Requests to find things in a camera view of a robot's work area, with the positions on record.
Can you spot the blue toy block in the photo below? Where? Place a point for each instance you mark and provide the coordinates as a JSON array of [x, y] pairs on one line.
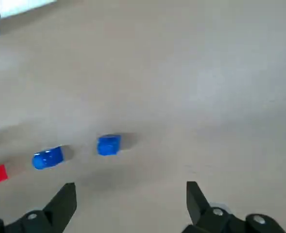
[[108, 145], [46, 157]]

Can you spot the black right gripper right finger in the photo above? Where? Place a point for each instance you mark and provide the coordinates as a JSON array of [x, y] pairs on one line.
[[201, 211]]

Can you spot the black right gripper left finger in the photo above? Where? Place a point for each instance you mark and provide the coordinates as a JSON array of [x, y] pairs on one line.
[[55, 208]]

